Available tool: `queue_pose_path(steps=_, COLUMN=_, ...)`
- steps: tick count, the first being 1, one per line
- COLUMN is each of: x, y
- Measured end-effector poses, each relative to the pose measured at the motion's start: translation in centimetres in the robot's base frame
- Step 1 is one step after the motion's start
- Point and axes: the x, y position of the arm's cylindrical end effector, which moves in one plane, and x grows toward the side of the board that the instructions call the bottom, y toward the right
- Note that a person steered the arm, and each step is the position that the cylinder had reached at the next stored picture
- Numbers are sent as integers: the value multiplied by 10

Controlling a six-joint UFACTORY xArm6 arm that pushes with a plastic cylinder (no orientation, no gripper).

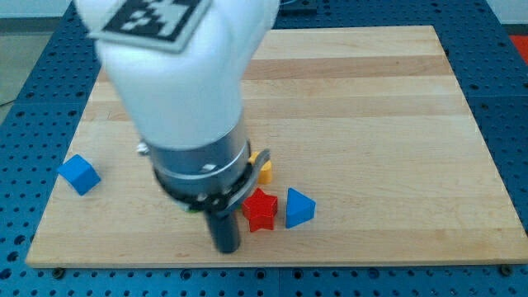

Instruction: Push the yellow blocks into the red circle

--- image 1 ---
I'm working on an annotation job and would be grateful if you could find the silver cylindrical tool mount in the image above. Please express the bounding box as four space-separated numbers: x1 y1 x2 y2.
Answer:
145 120 271 216

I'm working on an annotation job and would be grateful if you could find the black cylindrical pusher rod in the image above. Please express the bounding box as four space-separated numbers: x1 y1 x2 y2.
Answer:
205 211 241 253

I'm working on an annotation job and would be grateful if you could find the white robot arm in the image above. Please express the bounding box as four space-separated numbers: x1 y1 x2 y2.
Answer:
74 0 280 253

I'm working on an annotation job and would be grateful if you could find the red star block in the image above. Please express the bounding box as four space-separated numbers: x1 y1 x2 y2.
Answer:
242 188 278 232

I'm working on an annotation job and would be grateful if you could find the yellow block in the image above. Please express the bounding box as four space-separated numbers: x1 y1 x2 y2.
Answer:
248 151 273 185

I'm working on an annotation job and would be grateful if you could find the blue triangle block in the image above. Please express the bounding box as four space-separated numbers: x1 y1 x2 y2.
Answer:
285 187 316 229

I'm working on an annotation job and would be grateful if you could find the blue cube block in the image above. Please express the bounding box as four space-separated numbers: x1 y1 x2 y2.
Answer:
57 154 101 196

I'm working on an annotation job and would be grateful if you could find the black white fiducial marker tag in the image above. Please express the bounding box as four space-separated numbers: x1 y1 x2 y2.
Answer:
89 0 212 54

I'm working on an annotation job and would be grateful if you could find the wooden board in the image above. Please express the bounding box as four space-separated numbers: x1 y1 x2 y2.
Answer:
26 26 527 268

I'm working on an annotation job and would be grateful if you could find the red object at right edge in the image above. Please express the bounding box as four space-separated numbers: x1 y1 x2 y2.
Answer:
510 35 528 64

